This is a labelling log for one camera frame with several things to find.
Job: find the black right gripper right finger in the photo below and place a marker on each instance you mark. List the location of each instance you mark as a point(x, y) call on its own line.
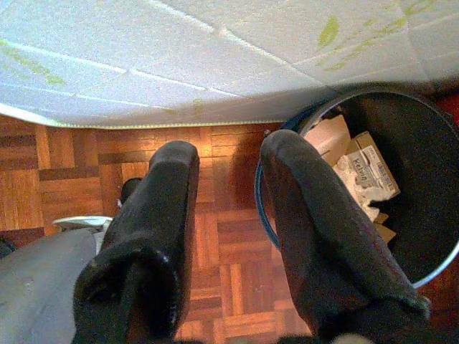
point(322, 233)

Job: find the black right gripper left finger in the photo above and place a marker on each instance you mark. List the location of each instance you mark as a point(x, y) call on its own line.
point(154, 233)

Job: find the black right robot foot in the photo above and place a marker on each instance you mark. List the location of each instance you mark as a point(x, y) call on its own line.
point(131, 188)

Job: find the small brown cardboard scrap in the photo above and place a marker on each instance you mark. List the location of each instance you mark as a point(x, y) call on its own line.
point(385, 229)

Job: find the cardboard box with printed label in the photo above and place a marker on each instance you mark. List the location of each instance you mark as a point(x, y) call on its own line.
point(373, 168)

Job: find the plain brown cardboard box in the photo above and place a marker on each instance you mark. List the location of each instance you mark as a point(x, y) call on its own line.
point(330, 134)

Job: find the black round waste bin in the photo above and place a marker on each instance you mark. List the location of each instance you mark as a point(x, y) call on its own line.
point(423, 161)

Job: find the grey right robot leg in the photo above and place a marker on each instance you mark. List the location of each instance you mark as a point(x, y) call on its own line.
point(36, 286)

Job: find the large red cushion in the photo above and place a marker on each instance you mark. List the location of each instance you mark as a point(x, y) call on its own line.
point(448, 107)

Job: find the white quilted mattress green print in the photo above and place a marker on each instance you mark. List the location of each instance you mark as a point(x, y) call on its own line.
point(179, 53)

